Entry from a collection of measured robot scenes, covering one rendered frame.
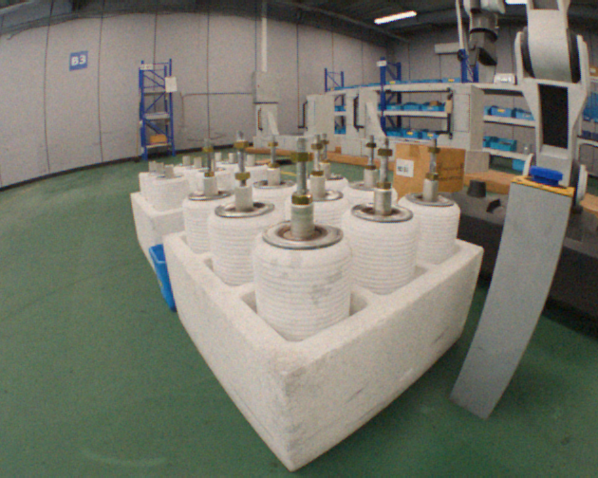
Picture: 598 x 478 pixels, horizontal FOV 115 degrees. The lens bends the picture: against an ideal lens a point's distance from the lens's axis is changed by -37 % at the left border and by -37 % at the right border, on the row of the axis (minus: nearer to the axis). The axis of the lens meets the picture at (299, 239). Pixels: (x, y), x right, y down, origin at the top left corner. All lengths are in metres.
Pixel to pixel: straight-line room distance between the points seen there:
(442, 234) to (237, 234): 0.27
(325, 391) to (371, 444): 0.15
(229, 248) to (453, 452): 0.38
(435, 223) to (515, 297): 0.15
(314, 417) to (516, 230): 0.27
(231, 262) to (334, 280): 0.14
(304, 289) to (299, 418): 0.12
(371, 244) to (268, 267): 0.12
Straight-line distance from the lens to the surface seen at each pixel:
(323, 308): 0.27
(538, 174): 0.34
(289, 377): 0.23
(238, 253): 0.35
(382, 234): 0.32
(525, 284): 0.35
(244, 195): 0.36
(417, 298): 0.33
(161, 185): 0.74
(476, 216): 0.72
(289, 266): 0.24
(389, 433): 0.42
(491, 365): 0.41
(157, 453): 0.42
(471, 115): 2.50
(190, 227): 0.46
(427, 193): 0.45
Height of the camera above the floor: 0.35
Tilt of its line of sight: 21 degrees down
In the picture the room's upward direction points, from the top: 1 degrees counter-clockwise
